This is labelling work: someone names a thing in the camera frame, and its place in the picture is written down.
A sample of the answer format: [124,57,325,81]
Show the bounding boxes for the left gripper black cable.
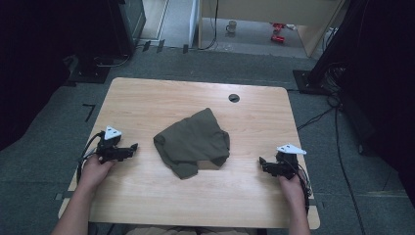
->
[75,131,106,184]

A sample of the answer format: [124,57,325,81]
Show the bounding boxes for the hanging black cable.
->
[197,0,220,52]

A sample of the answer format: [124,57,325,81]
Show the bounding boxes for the person's left hand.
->
[78,154,115,194]

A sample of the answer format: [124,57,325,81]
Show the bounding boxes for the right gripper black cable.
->
[293,162,311,214]

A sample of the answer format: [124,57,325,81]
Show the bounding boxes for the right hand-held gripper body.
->
[264,143,308,181]

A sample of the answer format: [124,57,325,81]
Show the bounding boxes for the grey mug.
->
[225,20,239,34]

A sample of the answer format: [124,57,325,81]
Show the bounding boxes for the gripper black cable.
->
[293,162,311,214]
[75,131,106,184]

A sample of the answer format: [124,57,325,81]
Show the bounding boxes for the person's right hand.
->
[278,173,306,213]

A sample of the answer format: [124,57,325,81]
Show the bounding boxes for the olive green shorts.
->
[153,107,231,180]

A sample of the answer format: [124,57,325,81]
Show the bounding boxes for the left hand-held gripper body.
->
[96,125,132,165]

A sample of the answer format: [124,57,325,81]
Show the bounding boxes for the long black floor cable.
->
[296,96,368,235]

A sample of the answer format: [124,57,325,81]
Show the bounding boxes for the black cabinet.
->
[107,0,147,57]

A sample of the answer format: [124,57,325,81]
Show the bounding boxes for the black stand base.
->
[292,69,332,96]
[68,61,112,84]

